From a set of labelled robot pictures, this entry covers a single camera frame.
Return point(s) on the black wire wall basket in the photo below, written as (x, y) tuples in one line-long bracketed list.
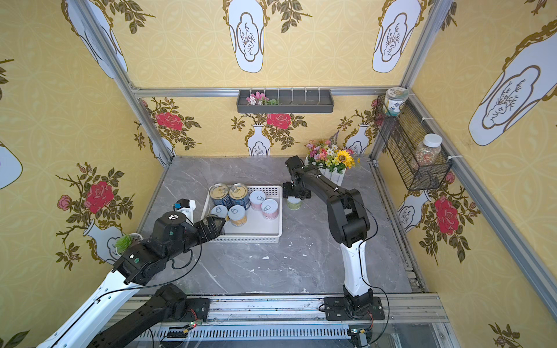
[(401, 136)]

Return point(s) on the pink flowers on shelf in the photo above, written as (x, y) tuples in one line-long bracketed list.
[(259, 98)]

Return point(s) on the blue tin can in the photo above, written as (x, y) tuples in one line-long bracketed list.
[(239, 195), (219, 194)]

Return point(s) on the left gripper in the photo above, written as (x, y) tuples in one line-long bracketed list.
[(202, 228)]

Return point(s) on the yellow label white-lid can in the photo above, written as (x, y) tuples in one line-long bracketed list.
[(220, 211)]

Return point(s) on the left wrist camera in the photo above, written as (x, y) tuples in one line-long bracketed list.
[(186, 207)]

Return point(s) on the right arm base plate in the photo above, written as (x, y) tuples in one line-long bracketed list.
[(339, 308)]

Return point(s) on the small potted green plant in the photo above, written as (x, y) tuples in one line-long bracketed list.
[(127, 241)]

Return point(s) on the glass jar green label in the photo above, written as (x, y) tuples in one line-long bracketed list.
[(394, 100)]

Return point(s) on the grey wall shelf tray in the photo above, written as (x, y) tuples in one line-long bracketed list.
[(291, 100)]

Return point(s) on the orange label white-lid can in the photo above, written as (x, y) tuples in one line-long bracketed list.
[(237, 215)]

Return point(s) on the plastic jar white lid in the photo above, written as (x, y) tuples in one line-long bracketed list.
[(427, 151)]

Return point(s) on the pink label white-lid can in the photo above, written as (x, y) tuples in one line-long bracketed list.
[(270, 209)]

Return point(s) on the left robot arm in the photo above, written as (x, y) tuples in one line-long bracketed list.
[(131, 273)]

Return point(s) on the white perforated plastic basket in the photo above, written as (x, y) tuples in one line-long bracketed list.
[(257, 229)]

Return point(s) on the green label white-lid can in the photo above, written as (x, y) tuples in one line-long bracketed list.
[(294, 203)]

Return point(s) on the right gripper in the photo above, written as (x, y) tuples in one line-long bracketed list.
[(296, 189)]

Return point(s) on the flower box white fence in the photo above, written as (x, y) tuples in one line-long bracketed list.
[(331, 160)]

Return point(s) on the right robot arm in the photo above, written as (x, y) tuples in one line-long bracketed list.
[(348, 224)]

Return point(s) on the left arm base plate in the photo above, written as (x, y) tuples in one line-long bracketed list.
[(197, 309)]

